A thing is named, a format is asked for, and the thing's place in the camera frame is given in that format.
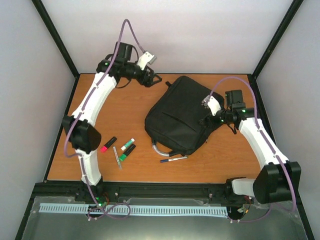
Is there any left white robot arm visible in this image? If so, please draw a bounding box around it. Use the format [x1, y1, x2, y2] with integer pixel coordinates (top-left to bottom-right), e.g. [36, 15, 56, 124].
[62, 42, 162, 202]

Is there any green highlighter marker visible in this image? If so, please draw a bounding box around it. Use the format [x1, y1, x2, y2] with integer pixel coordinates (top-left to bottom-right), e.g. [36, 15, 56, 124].
[119, 144, 136, 162]

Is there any black student backpack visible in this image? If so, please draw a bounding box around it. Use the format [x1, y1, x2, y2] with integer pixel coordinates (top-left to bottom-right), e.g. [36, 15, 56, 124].
[144, 76, 222, 157]

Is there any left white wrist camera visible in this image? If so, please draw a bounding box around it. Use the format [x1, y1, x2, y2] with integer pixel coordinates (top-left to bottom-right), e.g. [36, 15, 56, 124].
[137, 51, 157, 70]

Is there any light blue cable duct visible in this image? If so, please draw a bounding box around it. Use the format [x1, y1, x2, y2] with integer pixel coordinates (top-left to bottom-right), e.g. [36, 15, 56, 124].
[38, 203, 228, 218]

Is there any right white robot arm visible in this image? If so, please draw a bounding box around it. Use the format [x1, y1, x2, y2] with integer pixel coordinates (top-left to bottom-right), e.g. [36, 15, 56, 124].
[201, 90, 301, 204]

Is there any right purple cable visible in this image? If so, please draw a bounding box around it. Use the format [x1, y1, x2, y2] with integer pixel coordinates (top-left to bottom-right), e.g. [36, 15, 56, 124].
[201, 76, 298, 224]

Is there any clear silver pen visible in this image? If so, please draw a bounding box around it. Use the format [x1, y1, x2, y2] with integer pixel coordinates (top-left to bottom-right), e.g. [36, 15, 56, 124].
[112, 146, 122, 170]

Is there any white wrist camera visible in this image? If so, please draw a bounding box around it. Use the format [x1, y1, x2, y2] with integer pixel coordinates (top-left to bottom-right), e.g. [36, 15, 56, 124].
[137, 51, 157, 70]
[201, 95, 221, 116]

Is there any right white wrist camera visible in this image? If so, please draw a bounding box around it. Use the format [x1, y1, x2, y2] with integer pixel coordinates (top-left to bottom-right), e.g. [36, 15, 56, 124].
[201, 95, 221, 116]

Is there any white green glue stick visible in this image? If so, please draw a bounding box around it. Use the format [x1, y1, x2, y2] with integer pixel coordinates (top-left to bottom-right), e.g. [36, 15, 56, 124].
[120, 138, 135, 151]

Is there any pink highlighter marker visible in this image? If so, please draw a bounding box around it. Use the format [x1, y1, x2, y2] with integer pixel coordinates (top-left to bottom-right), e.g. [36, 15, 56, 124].
[100, 136, 117, 153]

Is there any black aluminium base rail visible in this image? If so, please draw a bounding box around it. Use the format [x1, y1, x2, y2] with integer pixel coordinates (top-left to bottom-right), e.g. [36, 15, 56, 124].
[31, 181, 246, 205]

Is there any blue white pen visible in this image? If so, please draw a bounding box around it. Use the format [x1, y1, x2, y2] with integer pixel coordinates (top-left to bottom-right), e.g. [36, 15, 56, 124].
[160, 156, 188, 163]

